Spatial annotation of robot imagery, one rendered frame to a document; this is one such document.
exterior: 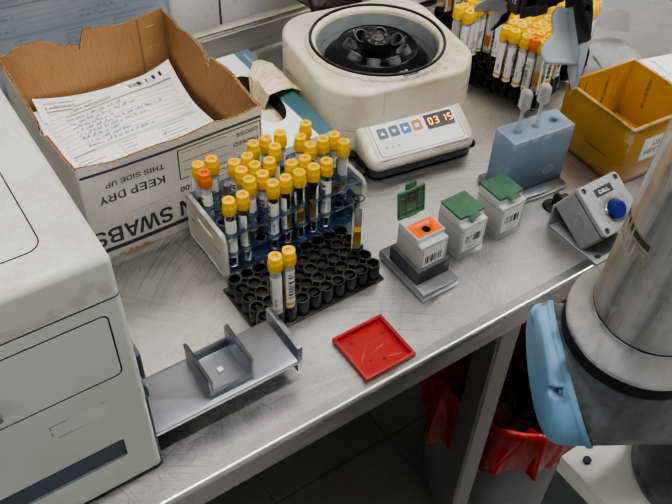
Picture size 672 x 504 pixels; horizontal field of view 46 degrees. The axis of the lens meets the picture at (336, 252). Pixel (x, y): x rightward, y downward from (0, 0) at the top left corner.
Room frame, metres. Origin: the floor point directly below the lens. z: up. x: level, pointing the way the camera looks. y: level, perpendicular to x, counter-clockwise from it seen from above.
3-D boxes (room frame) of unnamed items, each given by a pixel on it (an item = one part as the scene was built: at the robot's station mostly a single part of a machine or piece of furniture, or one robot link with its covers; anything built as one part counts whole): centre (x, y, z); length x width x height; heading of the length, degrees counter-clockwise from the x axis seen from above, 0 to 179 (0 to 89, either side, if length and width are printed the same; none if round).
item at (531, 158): (0.86, -0.26, 0.92); 0.10 x 0.07 x 0.10; 120
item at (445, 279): (0.68, -0.10, 0.89); 0.09 x 0.05 x 0.04; 36
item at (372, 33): (1.03, -0.05, 0.97); 0.15 x 0.15 x 0.07
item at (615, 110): (0.95, -0.41, 0.93); 0.13 x 0.13 x 0.10; 32
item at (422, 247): (0.68, -0.10, 0.92); 0.05 x 0.04 x 0.06; 36
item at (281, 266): (0.65, 0.04, 0.93); 0.17 x 0.09 x 0.11; 126
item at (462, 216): (0.73, -0.16, 0.91); 0.05 x 0.04 x 0.07; 35
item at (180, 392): (0.48, 0.13, 0.92); 0.21 x 0.07 x 0.05; 125
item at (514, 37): (1.08, -0.26, 0.93); 0.02 x 0.02 x 0.11
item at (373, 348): (0.55, -0.05, 0.88); 0.07 x 0.07 x 0.01; 35
